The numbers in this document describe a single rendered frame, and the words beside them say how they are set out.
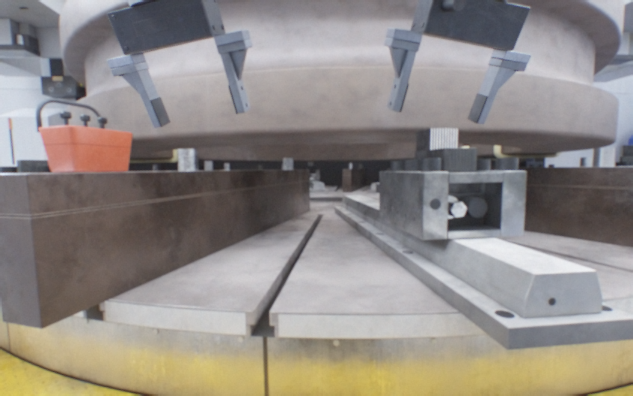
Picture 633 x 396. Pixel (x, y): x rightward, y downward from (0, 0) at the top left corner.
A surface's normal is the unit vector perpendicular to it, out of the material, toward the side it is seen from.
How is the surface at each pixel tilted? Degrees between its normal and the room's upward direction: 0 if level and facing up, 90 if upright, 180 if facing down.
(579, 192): 90
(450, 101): 90
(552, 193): 90
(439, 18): 114
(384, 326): 90
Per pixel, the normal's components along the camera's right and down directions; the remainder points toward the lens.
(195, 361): -0.18, 0.09
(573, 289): 0.11, 0.09
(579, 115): 0.46, 0.07
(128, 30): -0.11, 0.48
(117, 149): 0.95, 0.14
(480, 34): 0.11, 0.48
